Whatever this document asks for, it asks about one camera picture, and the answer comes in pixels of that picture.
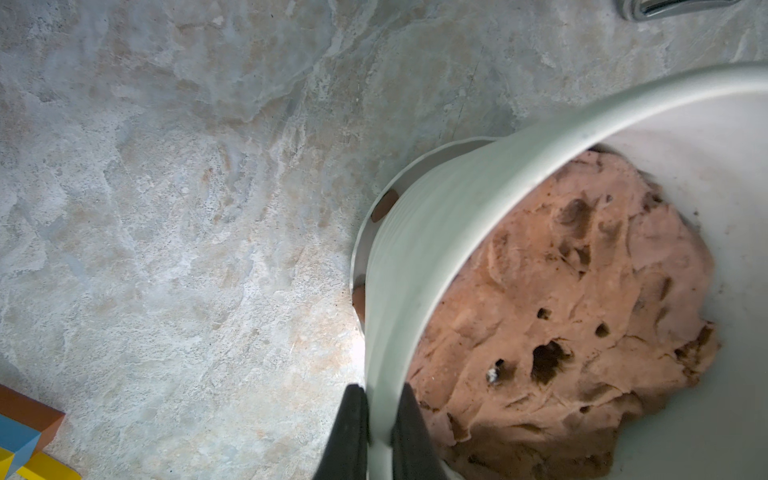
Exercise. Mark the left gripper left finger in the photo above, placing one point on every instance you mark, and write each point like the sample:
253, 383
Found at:
345, 454

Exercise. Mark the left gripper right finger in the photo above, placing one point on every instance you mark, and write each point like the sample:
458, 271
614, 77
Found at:
413, 454

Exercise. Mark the white ceramic pot with mud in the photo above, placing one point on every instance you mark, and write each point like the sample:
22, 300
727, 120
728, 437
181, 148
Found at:
583, 299

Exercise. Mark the black poker chip case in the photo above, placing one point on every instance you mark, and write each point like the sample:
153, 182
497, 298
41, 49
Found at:
647, 10

